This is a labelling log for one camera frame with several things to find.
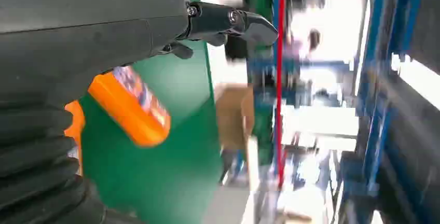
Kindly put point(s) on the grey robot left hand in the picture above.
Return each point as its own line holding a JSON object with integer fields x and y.
{"x": 75, "y": 26}

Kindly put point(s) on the orange drink bottle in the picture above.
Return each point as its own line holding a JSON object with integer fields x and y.
{"x": 132, "y": 114}
{"x": 77, "y": 126}

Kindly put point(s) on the red vertical pole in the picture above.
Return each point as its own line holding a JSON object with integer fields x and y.
{"x": 279, "y": 88}

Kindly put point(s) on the blue metal shelving frame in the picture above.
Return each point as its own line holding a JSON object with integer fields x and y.
{"x": 369, "y": 78}

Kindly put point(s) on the green table mat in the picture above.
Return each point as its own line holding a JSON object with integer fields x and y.
{"x": 165, "y": 171}

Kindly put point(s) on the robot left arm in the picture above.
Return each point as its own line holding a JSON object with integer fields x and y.
{"x": 34, "y": 160}

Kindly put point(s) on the open cardboard box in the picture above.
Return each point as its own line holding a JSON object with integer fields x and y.
{"x": 233, "y": 116}

